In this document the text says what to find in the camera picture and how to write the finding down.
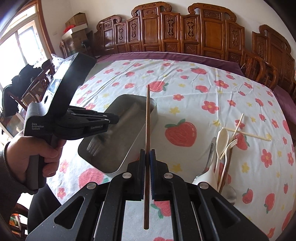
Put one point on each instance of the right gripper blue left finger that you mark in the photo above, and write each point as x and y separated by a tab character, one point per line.
95	212

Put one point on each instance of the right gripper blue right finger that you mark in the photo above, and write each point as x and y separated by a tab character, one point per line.
199	212

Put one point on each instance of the metal fork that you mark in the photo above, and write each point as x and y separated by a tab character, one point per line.
100	140

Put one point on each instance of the metal butter knife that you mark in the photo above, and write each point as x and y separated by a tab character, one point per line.
209	159

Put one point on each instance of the dark brown wooden chopstick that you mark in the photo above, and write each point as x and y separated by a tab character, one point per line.
147	168

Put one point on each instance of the cream plastic fork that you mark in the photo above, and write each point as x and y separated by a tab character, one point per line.
229	146

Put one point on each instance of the cream plastic spoon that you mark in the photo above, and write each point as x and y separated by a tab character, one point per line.
221	144

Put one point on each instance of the light bamboo chopstick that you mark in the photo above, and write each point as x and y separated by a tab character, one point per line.
237	127
248	134

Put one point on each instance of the smiley face metal spoon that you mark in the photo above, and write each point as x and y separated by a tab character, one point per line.
229	194

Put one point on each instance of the large cream rice spoon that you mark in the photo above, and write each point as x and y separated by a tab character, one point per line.
210	176

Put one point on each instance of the person's left hand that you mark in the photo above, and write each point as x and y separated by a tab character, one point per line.
21	148

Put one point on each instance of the dark wooden dining chair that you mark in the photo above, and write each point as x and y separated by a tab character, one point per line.
27	87

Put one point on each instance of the rectangular metal tray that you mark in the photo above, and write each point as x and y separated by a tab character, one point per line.
125	144

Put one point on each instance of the stacked cardboard boxes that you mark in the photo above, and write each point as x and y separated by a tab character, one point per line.
74	35

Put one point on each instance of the floral strawberry tablecloth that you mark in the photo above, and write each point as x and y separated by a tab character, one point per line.
195	102

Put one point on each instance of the carved wooden armchair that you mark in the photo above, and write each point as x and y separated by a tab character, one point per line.
275	50

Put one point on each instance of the long carved wooden sofa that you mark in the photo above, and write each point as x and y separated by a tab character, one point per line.
207	30

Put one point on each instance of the window with wooden frame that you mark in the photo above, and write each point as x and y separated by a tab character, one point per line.
24	39

